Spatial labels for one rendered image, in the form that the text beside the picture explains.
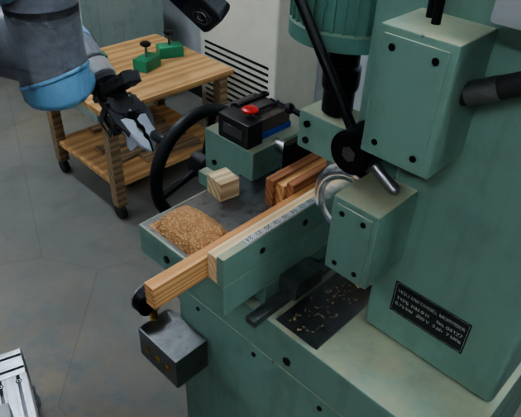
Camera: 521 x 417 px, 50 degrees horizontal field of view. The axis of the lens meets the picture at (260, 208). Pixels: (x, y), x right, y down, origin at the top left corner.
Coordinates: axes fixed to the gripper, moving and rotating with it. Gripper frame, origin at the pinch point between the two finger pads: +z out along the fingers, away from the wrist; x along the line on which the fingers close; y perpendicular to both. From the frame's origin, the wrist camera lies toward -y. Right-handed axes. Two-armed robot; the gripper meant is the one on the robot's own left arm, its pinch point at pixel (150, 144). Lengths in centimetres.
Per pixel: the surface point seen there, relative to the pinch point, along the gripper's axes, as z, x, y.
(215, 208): 24.7, 6.6, -16.4
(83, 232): -34, -23, 117
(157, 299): 36, 28, -23
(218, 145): 12.7, -3.3, -14.9
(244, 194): 24.6, -0.1, -16.8
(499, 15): 38, 8, -73
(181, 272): 34.4, 23.4, -25.0
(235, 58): -67, -108, 70
